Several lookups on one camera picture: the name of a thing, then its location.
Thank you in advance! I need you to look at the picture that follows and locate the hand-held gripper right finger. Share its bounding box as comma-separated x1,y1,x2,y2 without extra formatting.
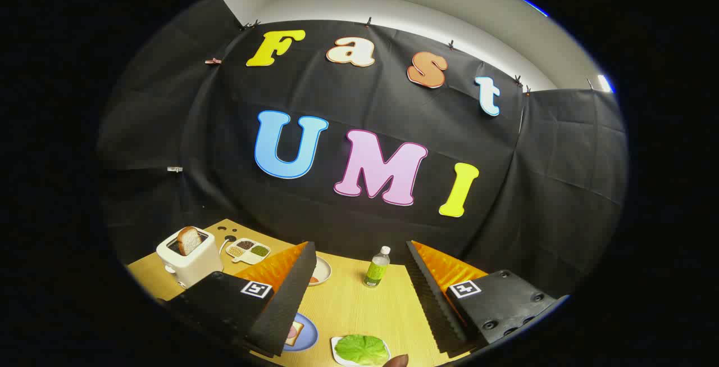
406,240,569,355

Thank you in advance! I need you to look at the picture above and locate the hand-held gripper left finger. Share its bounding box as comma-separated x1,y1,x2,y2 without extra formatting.
160,241,318,357

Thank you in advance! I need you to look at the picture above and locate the white compartment dish with grains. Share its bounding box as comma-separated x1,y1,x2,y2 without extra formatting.
225,238,271,265

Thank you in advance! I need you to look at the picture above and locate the green lettuce leaf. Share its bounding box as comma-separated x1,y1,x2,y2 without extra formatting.
335,334,389,366

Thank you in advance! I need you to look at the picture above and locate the white round plate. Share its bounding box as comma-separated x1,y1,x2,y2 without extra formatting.
308,256,333,287

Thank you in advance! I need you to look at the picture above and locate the blue round plate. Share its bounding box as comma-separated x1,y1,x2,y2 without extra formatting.
284,312,319,352

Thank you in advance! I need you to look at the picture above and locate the white toaster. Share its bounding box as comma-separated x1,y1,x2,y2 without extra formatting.
156,226,224,289

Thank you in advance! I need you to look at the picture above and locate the white square plate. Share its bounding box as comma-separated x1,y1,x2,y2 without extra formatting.
330,335,392,366

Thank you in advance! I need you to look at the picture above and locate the white bread slice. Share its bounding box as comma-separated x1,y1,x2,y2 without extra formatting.
178,226,203,256

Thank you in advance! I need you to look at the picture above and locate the green label plastic bottle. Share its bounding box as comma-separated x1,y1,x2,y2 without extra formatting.
363,246,392,288

